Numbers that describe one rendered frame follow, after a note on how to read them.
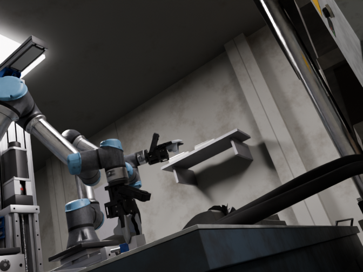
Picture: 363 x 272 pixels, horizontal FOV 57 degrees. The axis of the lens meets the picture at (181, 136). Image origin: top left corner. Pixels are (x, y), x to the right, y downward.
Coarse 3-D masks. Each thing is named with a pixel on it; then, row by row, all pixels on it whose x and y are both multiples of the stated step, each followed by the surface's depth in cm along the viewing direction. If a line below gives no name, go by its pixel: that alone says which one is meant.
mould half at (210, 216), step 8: (200, 216) 97; (208, 216) 96; (216, 216) 96; (192, 224) 97; (200, 224) 96; (208, 224) 95; (256, 224) 88; (264, 224) 89; (272, 224) 95; (280, 224) 103
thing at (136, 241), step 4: (132, 236) 108; (136, 236) 108; (140, 236) 110; (144, 236) 112; (132, 240) 108; (136, 240) 108; (140, 240) 109; (144, 240) 111; (120, 244) 111; (124, 244) 110; (128, 244) 109; (132, 244) 108; (136, 244) 107; (140, 244) 109; (144, 244) 110; (116, 248) 114; (120, 248) 110; (124, 248) 110; (128, 248) 109; (132, 248) 108; (112, 252) 114; (120, 252) 110
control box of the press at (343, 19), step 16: (320, 0) 82; (336, 0) 67; (352, 0) 65; (320, 16) 98; (336, 16) 73; (352, 16) 64; (336, 32) 84; (352, 32) 65; (352, 48) 73; (352, 64) 85
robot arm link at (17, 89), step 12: (0, 84) 120; (12, 84) 121; (24, 84) 124; (0, 96) 117; (12, 96) 118; (24, 96) 123; (0, 108) 118; (12, 108) 120; (24, 108) 126; (0, 120) 117; (12, 120) 123; (0, 132) 117
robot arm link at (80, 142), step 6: (66, 132) 175; (72, 132) 174; (78, 132) 178; (66, 138) 172; (72, 138) 171; (78, 138) 171; (84, 138) 175; (72, 144) 170; (78, 144) 170; (84, 144) 170; (90, 144) 170; (84, 150) 169; (126, 162) 161; (132, 168) 163; (132, 174) 164; (132, 180) 168
